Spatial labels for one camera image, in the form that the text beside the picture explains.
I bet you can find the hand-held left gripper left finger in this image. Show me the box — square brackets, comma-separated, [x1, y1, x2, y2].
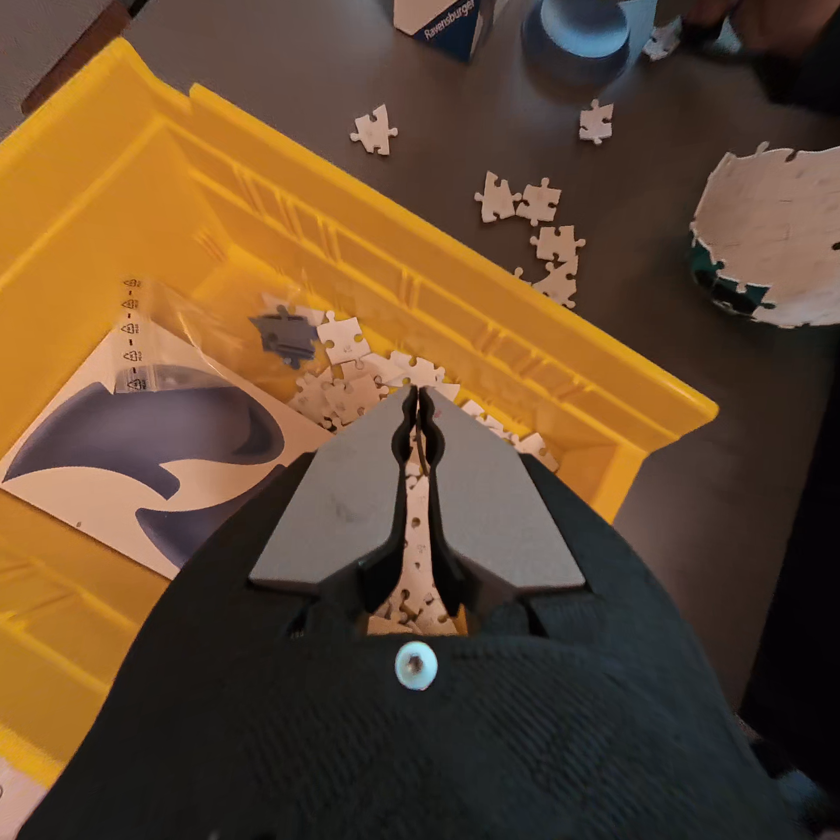
[248, 386, 418, 614]

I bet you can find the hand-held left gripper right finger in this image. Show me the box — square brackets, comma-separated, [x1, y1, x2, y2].
[420, 387, 585, 616]

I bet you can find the pile of puzzle pieces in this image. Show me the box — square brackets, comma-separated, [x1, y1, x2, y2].
[262, 292, 559, 637]

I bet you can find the yellow plastic bin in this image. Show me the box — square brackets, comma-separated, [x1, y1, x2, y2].
[0, 36, 719, 788]

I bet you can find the partly built puzzle ball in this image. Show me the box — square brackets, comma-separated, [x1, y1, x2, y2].
[689, 141, 840, 329]

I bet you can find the colourful cardboard puzzle box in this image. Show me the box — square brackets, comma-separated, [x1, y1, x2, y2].
[392, 0, 496, 63]

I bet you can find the person's right hand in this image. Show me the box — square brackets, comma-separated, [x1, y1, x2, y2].
[735, 0, 840, 56]

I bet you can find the white card with blue shapes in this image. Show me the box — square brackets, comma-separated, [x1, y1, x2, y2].
[0, 322, 336, 581]

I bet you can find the clear plastic bag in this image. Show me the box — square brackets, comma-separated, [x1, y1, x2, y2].
[118, 276, 329, 395]

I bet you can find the blue round plastic stand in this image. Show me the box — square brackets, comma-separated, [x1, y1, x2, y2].
[521, 0, 657, 80]

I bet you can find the pale blue jigsaw piece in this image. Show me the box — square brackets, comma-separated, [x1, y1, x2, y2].
[643, 20, 683, 61]

